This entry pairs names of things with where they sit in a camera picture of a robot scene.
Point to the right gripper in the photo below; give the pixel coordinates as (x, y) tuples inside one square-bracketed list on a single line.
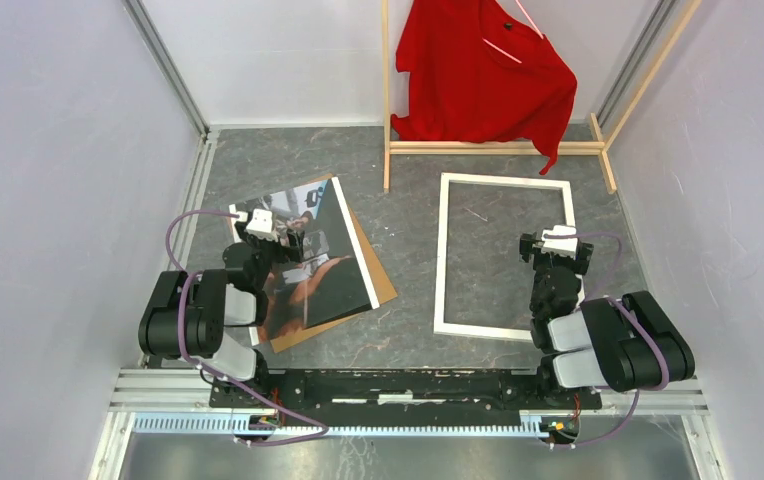
[(529, 245)]

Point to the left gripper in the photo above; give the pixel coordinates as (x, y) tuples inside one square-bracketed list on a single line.
[(293, 252)]

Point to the printed photo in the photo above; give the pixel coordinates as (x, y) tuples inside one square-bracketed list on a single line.
[(309, 258)]

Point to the wooden picture frame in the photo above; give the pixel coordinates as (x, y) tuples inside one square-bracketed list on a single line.
[(440, 326)]

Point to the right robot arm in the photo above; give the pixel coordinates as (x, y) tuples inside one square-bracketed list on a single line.
[(623, 344)]

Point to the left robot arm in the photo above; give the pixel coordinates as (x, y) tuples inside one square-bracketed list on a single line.
[(187, 315)]

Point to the wooden clothes rack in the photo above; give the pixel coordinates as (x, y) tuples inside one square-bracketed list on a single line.
[(657, 40)]

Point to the brown cardboard backing board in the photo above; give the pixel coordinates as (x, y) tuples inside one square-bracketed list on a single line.
[(372, 278)]

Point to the red t-shirt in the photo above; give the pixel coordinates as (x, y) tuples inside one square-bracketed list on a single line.
[(476, 75)]

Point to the pink clothes hanger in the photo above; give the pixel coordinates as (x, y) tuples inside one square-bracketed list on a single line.
[(528, 20)]

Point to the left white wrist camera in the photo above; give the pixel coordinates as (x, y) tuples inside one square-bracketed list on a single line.
[(258, 223)]

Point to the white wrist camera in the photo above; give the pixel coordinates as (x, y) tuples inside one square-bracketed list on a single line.
[(559, 240), (258, 223)]

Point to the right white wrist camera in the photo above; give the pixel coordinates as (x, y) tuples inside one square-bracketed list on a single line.
[(559, 240)]

